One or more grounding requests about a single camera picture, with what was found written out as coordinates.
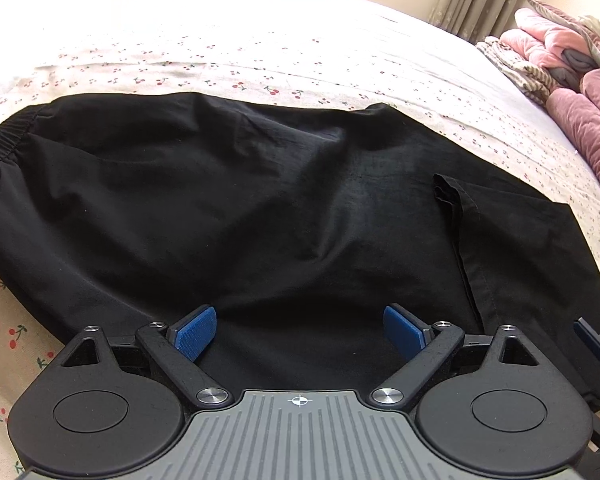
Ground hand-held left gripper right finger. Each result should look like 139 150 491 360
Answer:
371 304 546 407

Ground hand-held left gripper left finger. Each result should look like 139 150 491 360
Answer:
55 305 230 409

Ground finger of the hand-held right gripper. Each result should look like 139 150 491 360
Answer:
574 317 600 367

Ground black pants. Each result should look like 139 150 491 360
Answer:
0 91 600 408

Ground folded mauve quilt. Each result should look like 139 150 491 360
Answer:
525 0 600 193

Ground cherry print bed sheet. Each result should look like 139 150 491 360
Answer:
0 20 600 476

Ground grey folded cloth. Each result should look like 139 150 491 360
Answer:
555 47 597 86

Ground striped folded cloth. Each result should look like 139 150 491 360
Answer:
475 35 552 107

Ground folded light pink blanket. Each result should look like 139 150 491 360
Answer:
500 7 599 77

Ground light blue bed sheet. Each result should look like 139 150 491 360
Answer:
0 0 511 91

